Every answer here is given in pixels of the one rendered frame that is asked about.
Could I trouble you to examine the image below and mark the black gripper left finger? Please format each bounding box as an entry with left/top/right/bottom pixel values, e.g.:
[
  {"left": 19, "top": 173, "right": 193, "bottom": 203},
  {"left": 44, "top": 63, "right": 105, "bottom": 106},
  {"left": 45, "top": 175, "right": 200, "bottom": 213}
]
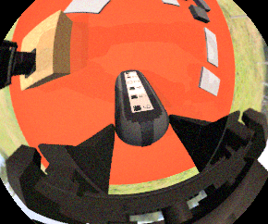
[{"left": 38, "top": 123, "right": 116, "bottom": 194}]

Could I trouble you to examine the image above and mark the dark grey switch panel with green rocker switches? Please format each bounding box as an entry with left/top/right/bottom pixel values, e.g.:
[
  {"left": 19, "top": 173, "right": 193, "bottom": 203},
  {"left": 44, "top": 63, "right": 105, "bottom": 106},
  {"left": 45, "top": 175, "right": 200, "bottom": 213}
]
[{"left": 115, "top": 68, "right": 170, "bottom": 148}]

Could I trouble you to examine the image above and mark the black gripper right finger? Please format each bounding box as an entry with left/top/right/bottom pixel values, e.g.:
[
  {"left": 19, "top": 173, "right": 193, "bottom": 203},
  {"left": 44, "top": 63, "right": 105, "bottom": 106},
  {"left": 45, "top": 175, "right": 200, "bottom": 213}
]
[{"left": 168, "top": 111, "right": 241, "bottom": 174}]

